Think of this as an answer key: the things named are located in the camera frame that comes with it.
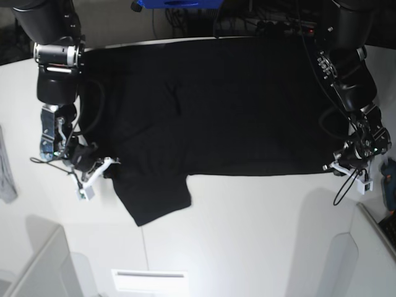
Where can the white label plate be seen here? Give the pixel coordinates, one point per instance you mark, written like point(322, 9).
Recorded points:
point(152, 282)

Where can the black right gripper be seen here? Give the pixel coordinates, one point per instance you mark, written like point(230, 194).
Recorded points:
point(84, 158)

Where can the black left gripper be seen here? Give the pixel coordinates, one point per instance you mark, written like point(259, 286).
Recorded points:
point(355, 154)

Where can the grey cloth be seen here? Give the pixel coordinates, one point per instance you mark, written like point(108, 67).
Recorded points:
point(8, 188)

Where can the black keyboard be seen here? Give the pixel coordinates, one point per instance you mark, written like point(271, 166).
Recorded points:
point(388, 226)

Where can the black T-shirt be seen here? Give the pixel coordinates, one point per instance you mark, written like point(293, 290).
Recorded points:
point(233, 107)

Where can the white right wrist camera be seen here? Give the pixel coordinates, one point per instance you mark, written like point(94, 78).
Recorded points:
point(84, 184)

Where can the blue glue gun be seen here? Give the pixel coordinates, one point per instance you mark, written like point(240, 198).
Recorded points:
point(388, 184)

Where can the blue box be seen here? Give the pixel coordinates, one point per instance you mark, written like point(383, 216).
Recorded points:
point(180, 4)

